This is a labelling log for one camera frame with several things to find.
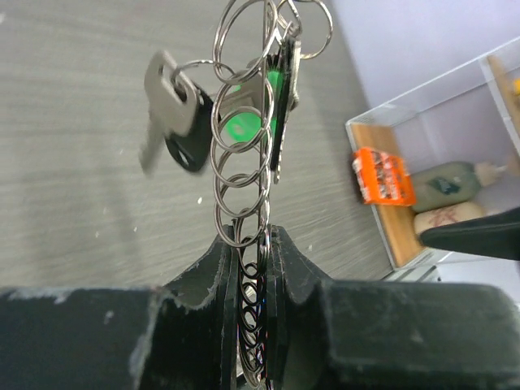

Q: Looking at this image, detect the orange snack box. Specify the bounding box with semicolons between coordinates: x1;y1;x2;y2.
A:
352;147;416;206

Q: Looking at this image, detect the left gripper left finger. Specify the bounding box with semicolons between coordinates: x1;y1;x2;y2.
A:
1;239;237;389

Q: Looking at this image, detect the white wire shelf rack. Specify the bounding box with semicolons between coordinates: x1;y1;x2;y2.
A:
344;36;520;281

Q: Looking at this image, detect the green soap bottle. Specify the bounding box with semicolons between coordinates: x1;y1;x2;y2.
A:
411;161;508;214

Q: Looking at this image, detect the black key tag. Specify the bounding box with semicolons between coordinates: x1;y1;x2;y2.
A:
271;36;301;184

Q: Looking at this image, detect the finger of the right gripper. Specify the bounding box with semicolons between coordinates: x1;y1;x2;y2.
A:
420;207;520;261

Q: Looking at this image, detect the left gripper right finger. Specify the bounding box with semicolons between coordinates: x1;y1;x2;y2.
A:
266;226;519;389

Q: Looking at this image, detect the beige pouch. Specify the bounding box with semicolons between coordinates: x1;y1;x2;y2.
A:
414;201;487;235

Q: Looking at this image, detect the silver key black head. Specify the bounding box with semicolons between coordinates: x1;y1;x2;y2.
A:
139;50;213;176

